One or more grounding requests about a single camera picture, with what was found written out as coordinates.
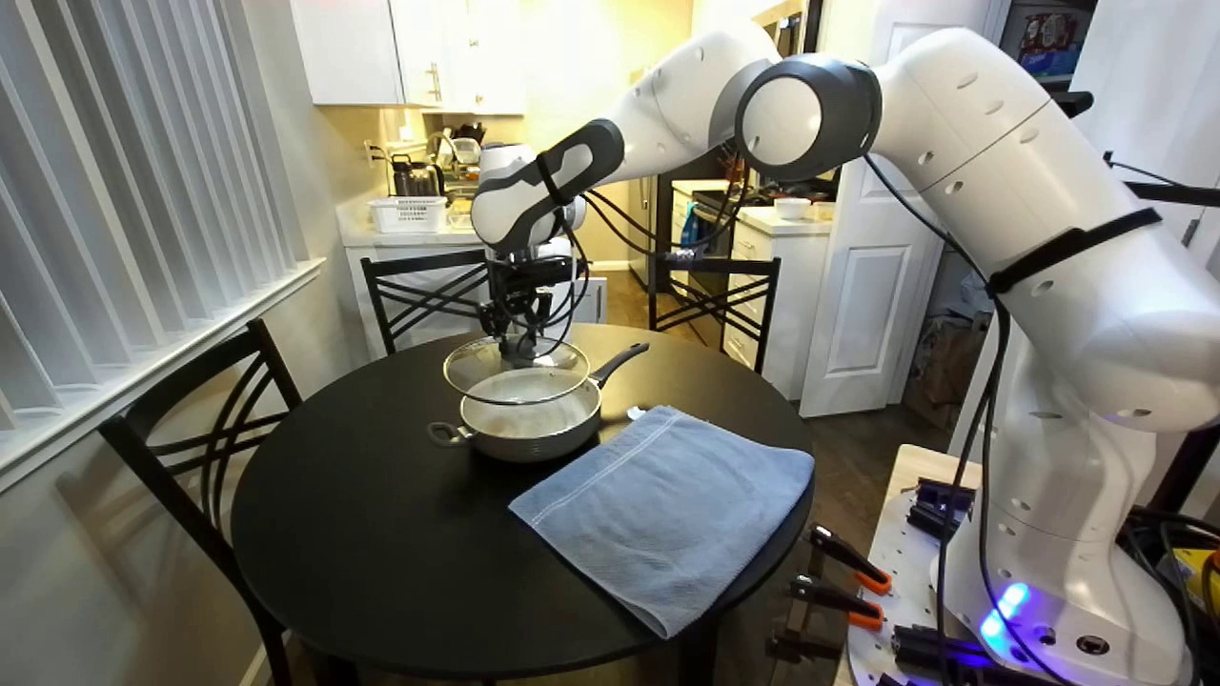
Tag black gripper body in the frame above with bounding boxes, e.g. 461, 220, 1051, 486
481, 254, 575, 339

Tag glass pot lid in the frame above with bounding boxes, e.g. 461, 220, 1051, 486
441, 339, 587, 408

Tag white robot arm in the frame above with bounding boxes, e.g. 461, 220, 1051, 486
471, 23, 1220, 686

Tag black chair right side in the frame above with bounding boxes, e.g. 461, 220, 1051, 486
362, 248, 486, 353

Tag grey frying pan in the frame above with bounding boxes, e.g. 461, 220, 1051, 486
427, 343, 643, 467

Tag white kitchen counter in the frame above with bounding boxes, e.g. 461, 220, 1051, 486
333, 187, 587, 359

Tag black chair near kitchen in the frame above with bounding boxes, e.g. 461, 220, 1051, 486
649, 252, 781, 370

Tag blue folded towel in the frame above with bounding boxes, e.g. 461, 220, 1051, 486
505, 408, 815, 635

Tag black round table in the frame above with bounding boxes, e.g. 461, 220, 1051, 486
232, 323, 815, 686

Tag black chair at window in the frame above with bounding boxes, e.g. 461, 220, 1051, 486
97, 319, 300, 686

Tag white door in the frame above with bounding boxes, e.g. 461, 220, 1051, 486
802, 0, 1011, 417

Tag black orange clamp upper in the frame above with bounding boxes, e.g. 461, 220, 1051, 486
807, 524, 892, 594

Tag black orange clamp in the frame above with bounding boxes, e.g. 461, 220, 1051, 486
790, 577, 883, 632
807, 524, 892, 594

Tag black orange clamp lower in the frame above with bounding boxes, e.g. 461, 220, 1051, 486
790, 577, 883, 632

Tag white vertical blinds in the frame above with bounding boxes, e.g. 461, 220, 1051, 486
0, 0, 303, 447

